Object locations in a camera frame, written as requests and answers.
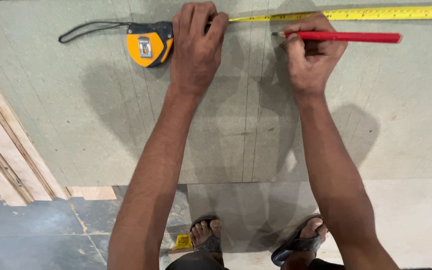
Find person's foot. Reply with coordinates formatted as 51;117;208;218
190;219;222;245
280;217;329;270

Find stack of plywood boards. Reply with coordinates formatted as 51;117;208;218
0;53;118;207

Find person's right hand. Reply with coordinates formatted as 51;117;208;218
281;13;349;98

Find orange and black tape measure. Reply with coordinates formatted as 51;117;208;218
58;5;432;68

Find person's left foot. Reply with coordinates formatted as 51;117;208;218
190;219;222;245

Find black sandal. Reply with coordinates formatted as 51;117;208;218
189;215;224;256
271;213;326;267

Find small yellow wedge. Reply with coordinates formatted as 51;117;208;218
172;234;194;251

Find person's dark shorts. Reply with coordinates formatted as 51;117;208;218
165;250;346;270

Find person's left hand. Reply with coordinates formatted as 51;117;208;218
167;1;230;98

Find person's right foot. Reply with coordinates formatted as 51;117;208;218
280;217;329;270

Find grey-green fibreboard sheet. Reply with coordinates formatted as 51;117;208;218
0;0;432;188

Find red carpenter pencil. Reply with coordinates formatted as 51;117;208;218
271;31;403;44

